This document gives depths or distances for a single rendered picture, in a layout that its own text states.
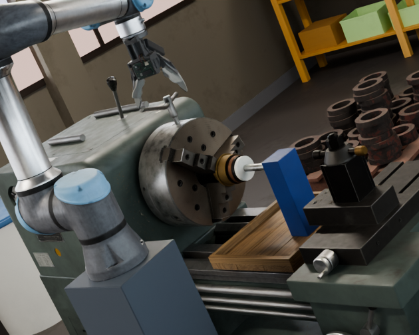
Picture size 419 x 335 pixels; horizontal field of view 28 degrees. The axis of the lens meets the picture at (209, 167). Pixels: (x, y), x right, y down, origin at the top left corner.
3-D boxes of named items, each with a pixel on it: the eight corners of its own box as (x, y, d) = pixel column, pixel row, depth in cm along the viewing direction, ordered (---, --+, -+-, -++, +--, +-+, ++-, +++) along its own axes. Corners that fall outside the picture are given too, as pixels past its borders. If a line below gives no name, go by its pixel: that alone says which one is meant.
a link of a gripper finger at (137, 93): (124, 110, 232) (131, 78, 228) (130, 104, 237) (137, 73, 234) (135, 112, 231) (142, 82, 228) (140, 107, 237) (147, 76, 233)
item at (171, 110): (178, 132, 242) (163, 96, 239) (185, 130, 241) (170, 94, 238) (177, 135, 240) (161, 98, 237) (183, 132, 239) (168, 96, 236)
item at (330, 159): (318, 167, 193) (313, 156, 193) (336, 151, 198) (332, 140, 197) (345, 165, 187) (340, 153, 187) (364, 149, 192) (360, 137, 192)
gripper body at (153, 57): (134, 84, 227) (116, 42, 224) (141, 77, 235) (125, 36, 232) (159, 75, 225) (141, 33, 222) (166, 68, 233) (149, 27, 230)
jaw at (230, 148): (202, 158, 243) (223, 132, 250) (211, 171, 245) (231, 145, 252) (228, 155, 235) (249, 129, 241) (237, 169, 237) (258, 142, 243)
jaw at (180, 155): (191, 177, 240) (160, 163, 233) (195, 160, 241) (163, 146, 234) (217, 174, 232) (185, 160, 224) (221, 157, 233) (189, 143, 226)
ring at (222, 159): (203, 163, 232) (225, 161, 226) (224, 148, 238) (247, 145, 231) (216, 193, 235) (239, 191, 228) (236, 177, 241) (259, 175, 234)
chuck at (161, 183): (171, 246, 241) (129, 147, 233) (239, 195, 261) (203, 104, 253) (191, 246, 235) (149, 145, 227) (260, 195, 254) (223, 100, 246)
